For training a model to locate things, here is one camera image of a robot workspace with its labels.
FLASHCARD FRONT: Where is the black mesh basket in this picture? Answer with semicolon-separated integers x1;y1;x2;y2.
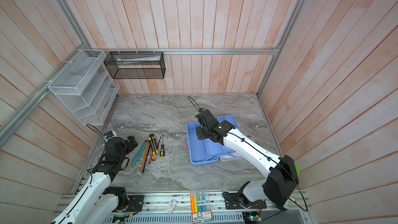
104;51;166;79

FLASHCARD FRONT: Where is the white blue tool box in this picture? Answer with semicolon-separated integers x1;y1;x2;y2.
186;114;246;167

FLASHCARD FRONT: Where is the orange handled tool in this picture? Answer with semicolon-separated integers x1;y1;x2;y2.
141;141;149;173

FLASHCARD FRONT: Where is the white wire mesh shelf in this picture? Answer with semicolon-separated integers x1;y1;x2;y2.
49;49;120;125

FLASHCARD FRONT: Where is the white paper tag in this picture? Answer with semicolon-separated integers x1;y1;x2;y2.
165;199;177;214

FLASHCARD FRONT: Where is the small yellow black screwdriver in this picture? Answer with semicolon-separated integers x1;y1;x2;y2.
160;136;165;158

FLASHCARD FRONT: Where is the highlighter marker pack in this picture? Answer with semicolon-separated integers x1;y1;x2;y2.
190;188;213;224

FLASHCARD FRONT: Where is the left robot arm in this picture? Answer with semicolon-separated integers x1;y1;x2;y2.
52;136;138;224

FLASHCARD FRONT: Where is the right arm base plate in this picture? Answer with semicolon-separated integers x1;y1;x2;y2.
222;192;266;209

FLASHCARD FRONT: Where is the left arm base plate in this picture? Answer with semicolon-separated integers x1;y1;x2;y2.
102;194;145;213

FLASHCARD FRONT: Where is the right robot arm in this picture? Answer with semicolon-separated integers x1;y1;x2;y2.
196;108;299;211

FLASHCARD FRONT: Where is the green plastic cup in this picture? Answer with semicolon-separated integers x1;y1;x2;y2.
294;163;300;176

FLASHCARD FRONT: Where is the aluminium frame rail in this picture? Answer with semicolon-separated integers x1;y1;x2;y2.
101;48;279;56

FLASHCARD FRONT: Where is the teal utility knife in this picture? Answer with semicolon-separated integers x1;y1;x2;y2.
131;141;147;164

